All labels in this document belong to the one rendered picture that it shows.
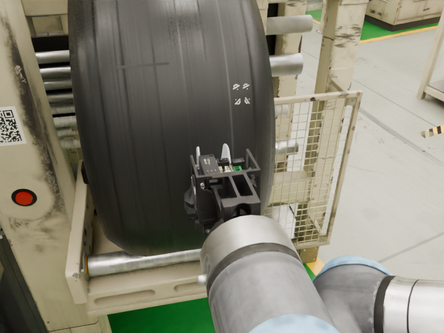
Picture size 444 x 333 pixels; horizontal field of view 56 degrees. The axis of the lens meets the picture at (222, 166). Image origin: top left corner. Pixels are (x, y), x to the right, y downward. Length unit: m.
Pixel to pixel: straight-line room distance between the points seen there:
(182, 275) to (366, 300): 0.55
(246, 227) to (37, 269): 0.73
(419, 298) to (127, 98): 0.42
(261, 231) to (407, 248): 2.00
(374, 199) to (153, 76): 2.12
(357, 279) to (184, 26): 0.40
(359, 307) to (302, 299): 0.14
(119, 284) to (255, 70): 0.55
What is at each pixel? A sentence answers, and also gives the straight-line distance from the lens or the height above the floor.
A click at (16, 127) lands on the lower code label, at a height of 1.22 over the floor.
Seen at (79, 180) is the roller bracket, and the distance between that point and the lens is 1.09.
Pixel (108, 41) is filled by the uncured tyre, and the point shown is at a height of 1.39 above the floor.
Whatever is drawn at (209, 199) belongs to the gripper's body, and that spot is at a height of 1.29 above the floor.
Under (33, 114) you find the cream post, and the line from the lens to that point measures 0.79.
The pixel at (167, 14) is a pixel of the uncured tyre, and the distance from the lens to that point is 0.63.
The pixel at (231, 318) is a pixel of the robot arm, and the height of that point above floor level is 1.32.
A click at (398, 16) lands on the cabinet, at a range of 5.35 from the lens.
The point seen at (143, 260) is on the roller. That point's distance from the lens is 0.91.
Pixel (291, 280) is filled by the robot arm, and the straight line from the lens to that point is 0.33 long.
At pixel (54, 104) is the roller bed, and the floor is 1.05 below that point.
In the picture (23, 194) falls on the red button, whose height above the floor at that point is 1.07.
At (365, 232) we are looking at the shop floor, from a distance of 2.36.
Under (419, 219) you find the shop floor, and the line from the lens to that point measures 2.55.
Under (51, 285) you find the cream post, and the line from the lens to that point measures 1.08.
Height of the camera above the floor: 1.59
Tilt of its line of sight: 36 degrees down
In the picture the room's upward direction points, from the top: straight up
